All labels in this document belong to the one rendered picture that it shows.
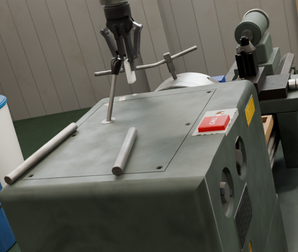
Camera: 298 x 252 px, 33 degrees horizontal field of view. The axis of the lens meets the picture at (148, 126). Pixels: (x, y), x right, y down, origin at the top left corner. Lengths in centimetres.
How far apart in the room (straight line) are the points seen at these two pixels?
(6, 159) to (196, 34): 236
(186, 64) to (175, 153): 447
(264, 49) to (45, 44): 359
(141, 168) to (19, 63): 509
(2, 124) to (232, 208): 330
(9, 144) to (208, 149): 338
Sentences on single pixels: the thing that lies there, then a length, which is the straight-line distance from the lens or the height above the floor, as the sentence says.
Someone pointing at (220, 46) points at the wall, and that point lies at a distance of 541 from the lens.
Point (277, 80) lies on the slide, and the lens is 224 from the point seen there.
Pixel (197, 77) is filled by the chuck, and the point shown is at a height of 123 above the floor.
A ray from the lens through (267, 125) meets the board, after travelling 197.
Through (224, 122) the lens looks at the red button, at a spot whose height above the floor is 127.
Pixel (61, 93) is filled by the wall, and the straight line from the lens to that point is 597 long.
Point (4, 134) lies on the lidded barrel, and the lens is 427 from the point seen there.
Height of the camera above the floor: 168
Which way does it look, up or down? 20 degrees down
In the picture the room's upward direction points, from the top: 15 degrees counter-clockwise
